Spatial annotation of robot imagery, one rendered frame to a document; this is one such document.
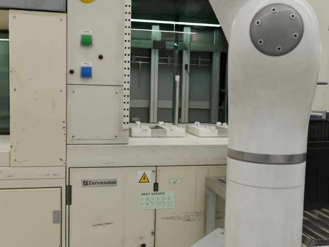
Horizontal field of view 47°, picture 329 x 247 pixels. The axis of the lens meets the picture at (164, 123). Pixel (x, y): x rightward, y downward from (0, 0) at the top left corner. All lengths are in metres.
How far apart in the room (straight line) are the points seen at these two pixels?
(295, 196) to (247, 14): 0.27
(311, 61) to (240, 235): 0.27
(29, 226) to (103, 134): 0.37
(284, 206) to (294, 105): 0.15
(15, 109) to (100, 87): 0.27
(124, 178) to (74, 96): 0.31
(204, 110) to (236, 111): 1.69
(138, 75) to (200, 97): 0.39
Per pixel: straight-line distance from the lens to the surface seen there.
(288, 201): 0.59
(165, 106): 2.17
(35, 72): 1.25
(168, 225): 1.35
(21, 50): 1.25
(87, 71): 1.23
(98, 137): 1.25
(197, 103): 2.22
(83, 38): 1.24
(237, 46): 0.51
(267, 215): 0.58
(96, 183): 1.27
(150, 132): 1.47
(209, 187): 1.28
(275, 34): 0.50
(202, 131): 1.52
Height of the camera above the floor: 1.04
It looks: 5 degrees down
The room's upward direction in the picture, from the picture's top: 1 degrees clockwise
